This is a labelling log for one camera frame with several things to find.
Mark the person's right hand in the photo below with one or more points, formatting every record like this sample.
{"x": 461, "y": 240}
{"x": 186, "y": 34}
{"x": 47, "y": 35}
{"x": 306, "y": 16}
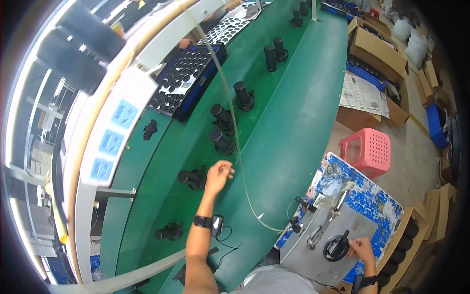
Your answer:
{"x": 363, "y": 250}

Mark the person's left hand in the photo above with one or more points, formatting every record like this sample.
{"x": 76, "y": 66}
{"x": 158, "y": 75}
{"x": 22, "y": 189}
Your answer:
{"x": 216, "y": 178}

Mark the person's left fingers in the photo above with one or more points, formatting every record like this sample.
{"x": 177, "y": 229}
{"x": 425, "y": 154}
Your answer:
{"x": 228, "y": 169}

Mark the person's right fingers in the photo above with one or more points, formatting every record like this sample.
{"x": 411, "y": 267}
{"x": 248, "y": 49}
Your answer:
{"x": 353, "y": 247}

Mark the black handwheel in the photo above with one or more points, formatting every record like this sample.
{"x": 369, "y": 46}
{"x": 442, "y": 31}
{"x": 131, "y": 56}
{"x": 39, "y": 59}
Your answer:
{"x": 334, "y": 250}

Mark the black cylinder part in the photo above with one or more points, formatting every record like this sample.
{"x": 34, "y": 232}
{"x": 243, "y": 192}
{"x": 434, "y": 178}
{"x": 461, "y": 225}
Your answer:
{"x": 303, "y": 7}
{"x": 296, "y": 18}
{"x": 270, "y": 58}
{"x": 222, "y": 140}
{"x": 169, "y": 232}
{"x": 192, "y": 178}
{"x": 280, "y": 49}
{"x": 222, "y": 115}
{"x": 243, "y": 95}

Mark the black wrist band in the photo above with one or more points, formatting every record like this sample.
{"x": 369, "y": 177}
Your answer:
{"x": 203, "y": 222}
{"x": 365, "y": 282}

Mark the grey metal press fixture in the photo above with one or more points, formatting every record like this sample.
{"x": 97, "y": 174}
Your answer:
{"x": 304, "y": 257}

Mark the cardboard box of black cylinders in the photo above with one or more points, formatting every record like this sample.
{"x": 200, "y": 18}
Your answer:
{"x": 404, "y": 242}

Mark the black knob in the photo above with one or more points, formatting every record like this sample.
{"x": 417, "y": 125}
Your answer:
{"x": 295, "y": 224}

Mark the black toggle lever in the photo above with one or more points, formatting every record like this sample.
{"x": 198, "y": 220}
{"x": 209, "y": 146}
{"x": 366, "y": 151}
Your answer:
{"x": 305, "y": 204}

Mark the green conveyor belt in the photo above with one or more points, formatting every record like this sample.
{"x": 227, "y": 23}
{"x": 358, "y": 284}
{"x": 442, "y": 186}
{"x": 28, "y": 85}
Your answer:
{"x": 290, "y": 125}

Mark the black strip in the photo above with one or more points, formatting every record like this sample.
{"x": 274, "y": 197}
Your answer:
{"x": 212, "y": 252}
{"x": 180, "y": 273}

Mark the person's body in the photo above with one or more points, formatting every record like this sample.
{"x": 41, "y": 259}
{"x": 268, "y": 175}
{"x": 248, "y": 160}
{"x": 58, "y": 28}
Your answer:
{"x": 275, "y": 281}

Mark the small black rubber part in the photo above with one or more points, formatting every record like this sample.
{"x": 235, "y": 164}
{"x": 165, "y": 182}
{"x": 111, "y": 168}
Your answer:
{"x": 149, "y": 129}

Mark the folded cardboard boxes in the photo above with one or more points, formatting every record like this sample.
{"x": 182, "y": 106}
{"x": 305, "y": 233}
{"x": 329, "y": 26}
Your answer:
{"x": 442, "y": 209}

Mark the pink plastic stool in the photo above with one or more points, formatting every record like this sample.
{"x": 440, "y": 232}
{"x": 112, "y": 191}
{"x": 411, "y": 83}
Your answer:
{"x": 369, "y": 149}

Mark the blue tray of black caps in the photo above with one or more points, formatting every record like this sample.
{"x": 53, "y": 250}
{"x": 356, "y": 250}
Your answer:
{"x": 183, "y": 79}

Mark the white power strip blue sockets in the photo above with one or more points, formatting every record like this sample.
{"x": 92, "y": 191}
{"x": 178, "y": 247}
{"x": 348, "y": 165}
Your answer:
{"x": 115, "y": 125}

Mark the white sheet of black caps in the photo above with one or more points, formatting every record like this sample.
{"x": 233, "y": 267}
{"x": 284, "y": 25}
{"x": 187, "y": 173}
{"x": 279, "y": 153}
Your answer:
{"x": 226, "y": 30}

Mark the blue plastic crate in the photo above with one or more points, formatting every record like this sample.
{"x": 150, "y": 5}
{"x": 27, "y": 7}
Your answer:
{"x": 435, "y": 125}

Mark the newspaper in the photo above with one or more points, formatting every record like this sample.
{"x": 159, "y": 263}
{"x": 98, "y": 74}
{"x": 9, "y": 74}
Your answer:
{"x": 361, "y": 95}

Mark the blue crate of black parts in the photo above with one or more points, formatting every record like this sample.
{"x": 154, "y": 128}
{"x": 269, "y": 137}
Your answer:
{"x": 365, "y": 73}

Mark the stack of cardboard boxes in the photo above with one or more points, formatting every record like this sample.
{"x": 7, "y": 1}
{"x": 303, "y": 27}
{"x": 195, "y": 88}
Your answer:
{"x": 427, "y": 81}

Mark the large cardboard box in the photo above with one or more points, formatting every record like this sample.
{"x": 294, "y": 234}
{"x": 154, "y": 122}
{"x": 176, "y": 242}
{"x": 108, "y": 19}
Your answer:
{"x": 374, "y": 49}

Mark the white plastic bags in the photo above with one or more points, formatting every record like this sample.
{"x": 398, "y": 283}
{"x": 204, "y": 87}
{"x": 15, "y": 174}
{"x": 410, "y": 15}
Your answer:
{"x": 416, "y": 46}

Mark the white metal frame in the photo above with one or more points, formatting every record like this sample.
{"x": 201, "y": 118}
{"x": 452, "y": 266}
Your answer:
{"x": 85, "y": 228}

